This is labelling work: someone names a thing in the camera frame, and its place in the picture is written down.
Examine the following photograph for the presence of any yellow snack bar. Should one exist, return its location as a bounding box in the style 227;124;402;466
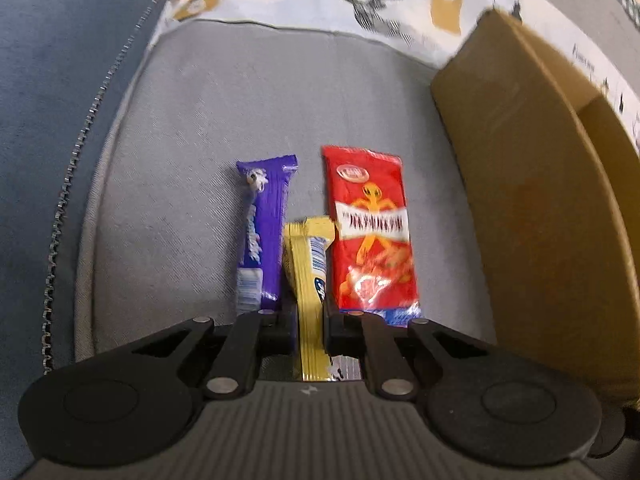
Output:
282;216;342;383

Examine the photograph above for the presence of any red snack packet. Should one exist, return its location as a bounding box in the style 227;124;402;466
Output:
321;145;420;313

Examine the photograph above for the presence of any grey printed bedsheet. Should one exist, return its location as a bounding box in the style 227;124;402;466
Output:
74;0;640;366

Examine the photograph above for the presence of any brown cardboard box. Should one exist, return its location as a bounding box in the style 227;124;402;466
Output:
431;9;640;403

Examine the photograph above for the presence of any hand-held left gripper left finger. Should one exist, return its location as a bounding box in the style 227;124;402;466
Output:
130;310;296;401

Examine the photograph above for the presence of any purple chocolate bar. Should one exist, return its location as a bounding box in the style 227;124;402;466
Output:
235;154;300;313

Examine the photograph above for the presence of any blue upholstered furniture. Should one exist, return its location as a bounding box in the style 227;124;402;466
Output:
0;0;173;466

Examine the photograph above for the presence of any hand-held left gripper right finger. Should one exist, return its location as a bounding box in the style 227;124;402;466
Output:
324;305;496;401

